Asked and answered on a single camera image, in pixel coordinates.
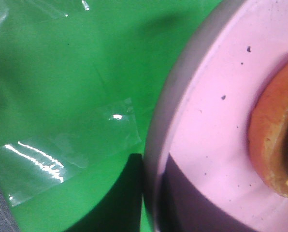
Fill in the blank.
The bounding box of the burger with lettuce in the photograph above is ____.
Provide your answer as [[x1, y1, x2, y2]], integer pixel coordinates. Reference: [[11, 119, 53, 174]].
[[248, 61, 288, 198]]

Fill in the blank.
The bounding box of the pink speckled plate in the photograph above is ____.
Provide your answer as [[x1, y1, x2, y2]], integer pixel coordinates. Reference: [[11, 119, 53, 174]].
[[144, 0, 288, 232]]

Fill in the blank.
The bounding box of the clear tape patch front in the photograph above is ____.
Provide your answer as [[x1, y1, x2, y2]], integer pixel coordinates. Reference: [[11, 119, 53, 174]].
[[0, 98, 141, 207]]

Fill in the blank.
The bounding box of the clear tape patch right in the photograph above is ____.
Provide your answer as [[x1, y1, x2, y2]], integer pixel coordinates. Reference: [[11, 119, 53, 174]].
[[0, 0, 90, 34]]

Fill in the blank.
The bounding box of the clear tape patch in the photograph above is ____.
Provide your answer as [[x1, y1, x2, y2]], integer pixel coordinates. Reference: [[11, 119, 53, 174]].
[[0, 0, 90, 34], [0, 98, 141, 207]]

